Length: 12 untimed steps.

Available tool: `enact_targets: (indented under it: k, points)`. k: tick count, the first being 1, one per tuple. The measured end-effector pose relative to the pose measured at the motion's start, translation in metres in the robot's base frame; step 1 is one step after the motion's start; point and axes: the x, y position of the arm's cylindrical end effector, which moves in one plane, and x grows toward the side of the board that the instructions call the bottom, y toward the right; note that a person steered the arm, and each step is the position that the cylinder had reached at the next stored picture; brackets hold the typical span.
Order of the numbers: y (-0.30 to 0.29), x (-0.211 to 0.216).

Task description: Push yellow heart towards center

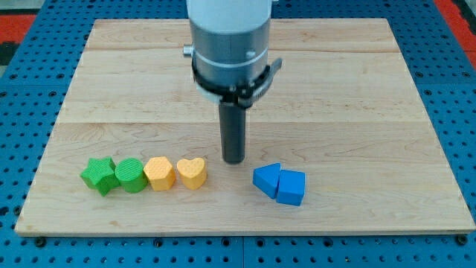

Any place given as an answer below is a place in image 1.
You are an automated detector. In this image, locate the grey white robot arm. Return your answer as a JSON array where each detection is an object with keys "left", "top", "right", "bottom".
[{"left": 183, "top": 0, "right": 282, "bottom": 109}]

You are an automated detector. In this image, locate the yellow heart block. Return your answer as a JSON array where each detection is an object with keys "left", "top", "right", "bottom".
[{"left": 177, "top": 158, "right": 208, "bottom": 190}]

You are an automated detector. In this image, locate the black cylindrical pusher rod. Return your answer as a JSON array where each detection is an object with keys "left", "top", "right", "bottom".
[{"left": 219, "top": 102, "right": 246, "bottom": 165}]

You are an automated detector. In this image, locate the blue triangle block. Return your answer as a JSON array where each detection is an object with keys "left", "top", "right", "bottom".
[{"left": 252, "top": 162, "right": 281, "bottom": 199}]

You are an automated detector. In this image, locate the blue cube block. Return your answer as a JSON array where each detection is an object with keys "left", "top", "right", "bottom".
[{"left": 276, "top": 170, "right": 306, "bottom": 206}]

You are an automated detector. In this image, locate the yellow hexagon block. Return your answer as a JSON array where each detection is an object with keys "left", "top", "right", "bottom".
[{"left": 144, "top": 156, "right": 176, "bottom": 191}]

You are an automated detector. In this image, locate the wooden board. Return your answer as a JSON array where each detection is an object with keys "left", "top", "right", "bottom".
[{"left": 15, "top": 19, "right": 475, "bottom": 237}]

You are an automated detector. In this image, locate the green cylinder block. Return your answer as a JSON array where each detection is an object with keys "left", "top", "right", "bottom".
[{"left": 115, "top": 158, "right": 148, "bottom": 194}]

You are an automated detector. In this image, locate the green star block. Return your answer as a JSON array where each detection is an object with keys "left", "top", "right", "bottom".
[{"left": 80, "top": 156, "right": 120, "bottom": 197}]

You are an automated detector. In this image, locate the black clamp ring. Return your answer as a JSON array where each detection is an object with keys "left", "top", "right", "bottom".
[{"left": 191, "top": 57, "right": 283, "bottom": 110}]

